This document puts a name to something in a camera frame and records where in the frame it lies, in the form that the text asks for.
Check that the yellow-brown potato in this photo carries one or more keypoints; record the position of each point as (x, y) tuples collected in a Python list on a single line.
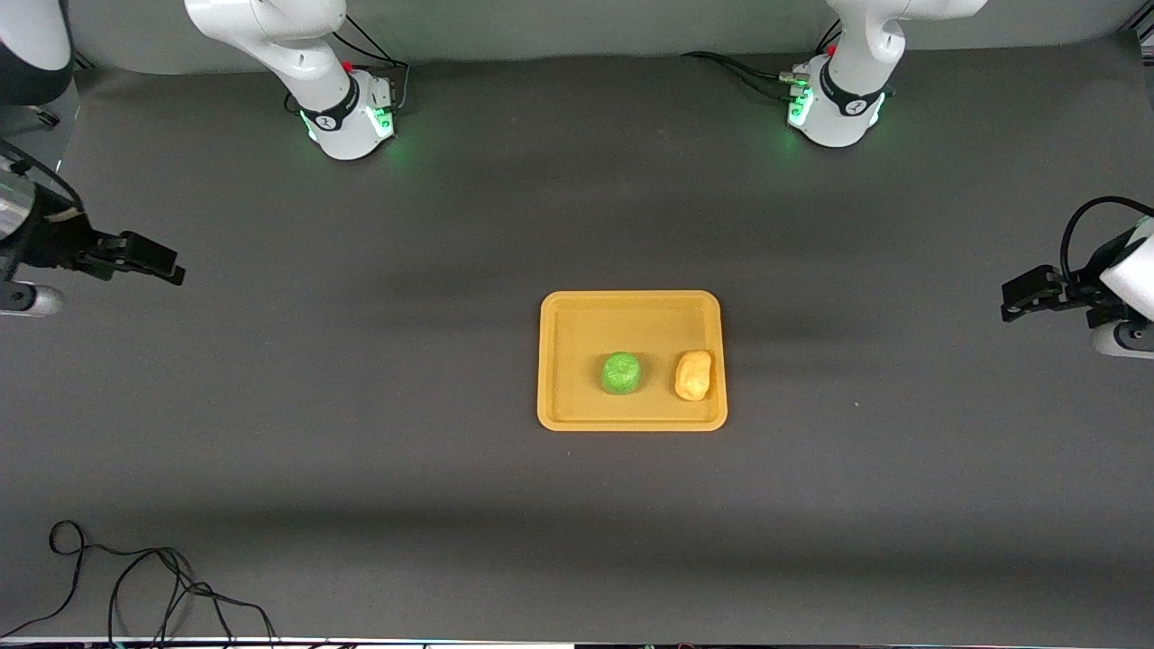
[(693, 376)]

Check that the yellow plastic tray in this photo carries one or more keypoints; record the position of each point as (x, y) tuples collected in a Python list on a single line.
[(577, 361)]

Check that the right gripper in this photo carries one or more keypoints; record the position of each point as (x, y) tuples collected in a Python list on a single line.
[(56, 242)]

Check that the dark grey table mat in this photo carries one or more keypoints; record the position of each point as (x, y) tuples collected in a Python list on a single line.
[(577, 505)]

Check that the black metal frame bar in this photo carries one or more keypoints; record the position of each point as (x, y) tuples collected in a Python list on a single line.
[(83, 61)]

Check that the green apple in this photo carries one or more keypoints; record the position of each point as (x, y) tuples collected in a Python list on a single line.
[(621, 373)]

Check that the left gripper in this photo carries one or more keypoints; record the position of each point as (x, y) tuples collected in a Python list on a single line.
[(1081, 287)]

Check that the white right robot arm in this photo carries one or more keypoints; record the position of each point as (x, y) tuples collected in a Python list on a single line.
[(306, 63)]

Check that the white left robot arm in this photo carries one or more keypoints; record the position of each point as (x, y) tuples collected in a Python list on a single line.
[(852, 86)]

